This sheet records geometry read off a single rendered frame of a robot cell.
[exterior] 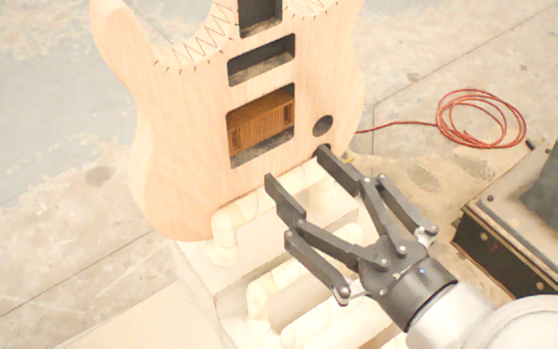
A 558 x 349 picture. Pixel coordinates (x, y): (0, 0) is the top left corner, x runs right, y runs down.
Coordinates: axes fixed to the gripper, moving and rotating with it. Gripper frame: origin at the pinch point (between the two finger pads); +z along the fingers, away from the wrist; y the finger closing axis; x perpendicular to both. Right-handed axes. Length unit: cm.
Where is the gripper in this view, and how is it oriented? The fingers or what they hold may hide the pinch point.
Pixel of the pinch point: (308, 181)
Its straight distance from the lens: 64.3
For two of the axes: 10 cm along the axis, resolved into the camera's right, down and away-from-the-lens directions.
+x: -0.1, -6.6, -7.5
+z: -5.9, -6.1, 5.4
